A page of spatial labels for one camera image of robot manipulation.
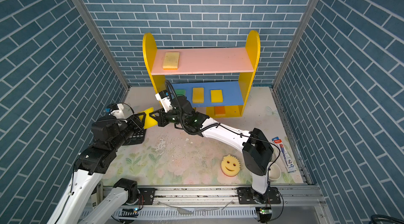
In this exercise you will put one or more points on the yellow shelf pink blue boards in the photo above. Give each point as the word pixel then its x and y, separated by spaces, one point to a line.
pixel 198 61

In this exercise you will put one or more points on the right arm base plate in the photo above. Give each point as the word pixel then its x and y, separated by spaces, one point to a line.
pixel 248 196

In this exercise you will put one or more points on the pale yellow tan sponge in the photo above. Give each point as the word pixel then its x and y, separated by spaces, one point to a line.
pixel 171 60

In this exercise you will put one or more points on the smiley face round sponge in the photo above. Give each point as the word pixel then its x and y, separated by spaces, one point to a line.
pixel 230 166

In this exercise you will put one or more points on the bright yellow sponge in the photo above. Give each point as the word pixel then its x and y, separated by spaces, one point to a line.
pixel 150 118
pixel 216 96

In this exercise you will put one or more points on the black calculator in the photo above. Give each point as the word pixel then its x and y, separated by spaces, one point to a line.
pixel 136 139

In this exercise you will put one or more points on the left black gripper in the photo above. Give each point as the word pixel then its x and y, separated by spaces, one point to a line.
pixel 135 123

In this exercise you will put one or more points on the white bowl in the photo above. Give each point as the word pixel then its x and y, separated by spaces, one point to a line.
pixel 274 172

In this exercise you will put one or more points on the green sponge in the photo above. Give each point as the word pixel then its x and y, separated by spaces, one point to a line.
pixel 180 92

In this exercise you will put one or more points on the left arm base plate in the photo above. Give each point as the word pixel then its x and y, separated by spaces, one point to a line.
pixel 148 196

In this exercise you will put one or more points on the orange sponge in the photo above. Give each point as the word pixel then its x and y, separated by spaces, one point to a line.
pixel 220 111

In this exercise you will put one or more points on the yellow sponge rectangle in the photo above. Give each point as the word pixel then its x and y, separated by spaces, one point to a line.
pixel 198 95

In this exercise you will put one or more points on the aluminium front rail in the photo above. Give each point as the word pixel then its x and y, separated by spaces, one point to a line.
pixel 300 204

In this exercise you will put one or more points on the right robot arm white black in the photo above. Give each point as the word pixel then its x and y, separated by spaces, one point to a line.
pixel 256 149

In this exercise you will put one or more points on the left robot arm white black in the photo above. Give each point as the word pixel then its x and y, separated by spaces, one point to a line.
pixel 88 170

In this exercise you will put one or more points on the toothpaste box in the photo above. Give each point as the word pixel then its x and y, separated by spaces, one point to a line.
pixel 289 164

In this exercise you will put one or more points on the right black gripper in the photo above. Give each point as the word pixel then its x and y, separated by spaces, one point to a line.
pixel 162 119

